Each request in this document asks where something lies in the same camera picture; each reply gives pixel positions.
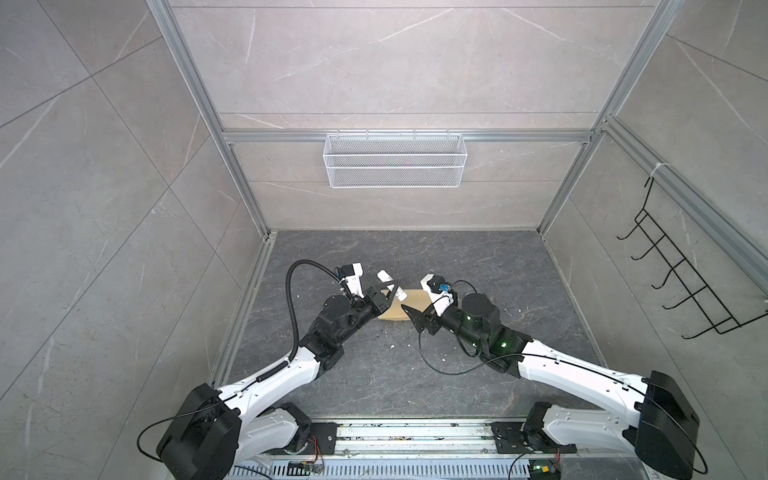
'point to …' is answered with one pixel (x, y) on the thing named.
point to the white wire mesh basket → (396, 161)
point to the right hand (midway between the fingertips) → (415, 292)
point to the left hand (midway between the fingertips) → (399, 279)
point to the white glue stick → (384, 276)
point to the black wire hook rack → (720, 319)
